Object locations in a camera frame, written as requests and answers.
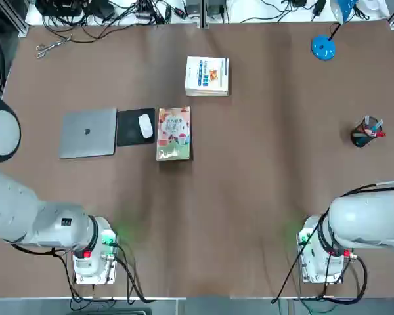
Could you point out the colourful green cover book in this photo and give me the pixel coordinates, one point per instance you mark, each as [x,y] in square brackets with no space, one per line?
[174,133]

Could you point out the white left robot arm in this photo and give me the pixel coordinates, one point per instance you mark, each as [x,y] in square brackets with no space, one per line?
[13,203]

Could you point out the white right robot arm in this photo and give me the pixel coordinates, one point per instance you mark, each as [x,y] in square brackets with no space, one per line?
[364,216]

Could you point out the grey closed laptop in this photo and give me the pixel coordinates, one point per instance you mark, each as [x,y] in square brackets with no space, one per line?
[87,133]

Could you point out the white computer mouse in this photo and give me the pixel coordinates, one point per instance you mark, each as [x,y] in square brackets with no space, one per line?
[145,125]

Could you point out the black mouse mat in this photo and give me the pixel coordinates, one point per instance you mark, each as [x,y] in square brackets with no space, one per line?
[128,128]

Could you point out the black ribbed power supply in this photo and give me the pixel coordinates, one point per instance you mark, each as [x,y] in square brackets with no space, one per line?
[193,6]
[215,6]

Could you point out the black usb hub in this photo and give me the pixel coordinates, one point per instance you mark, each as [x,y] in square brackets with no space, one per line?
[144,13]

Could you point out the black mesh pen holder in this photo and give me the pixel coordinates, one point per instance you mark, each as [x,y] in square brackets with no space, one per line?
[361,139]

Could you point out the blue desk lamp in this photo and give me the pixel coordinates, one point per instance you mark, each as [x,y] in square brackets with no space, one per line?
[323,47]

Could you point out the silver metal scissors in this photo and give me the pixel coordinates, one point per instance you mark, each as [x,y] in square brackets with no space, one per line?
[54,46]

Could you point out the blue pen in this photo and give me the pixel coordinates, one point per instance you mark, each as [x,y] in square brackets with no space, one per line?
[377,124]

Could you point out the plain red marker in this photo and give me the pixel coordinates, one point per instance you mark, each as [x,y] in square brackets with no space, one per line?
[379,134]

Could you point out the black charger block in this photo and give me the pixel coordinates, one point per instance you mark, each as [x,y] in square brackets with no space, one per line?
[298,2]

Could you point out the long black power adapter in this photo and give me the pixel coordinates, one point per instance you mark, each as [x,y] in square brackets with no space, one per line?
[319,8]

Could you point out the black dock box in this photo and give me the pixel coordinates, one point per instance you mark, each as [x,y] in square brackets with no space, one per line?
[59,6]

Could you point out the aluminium frame post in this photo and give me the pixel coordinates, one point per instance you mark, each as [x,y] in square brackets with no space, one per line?
[204,13]

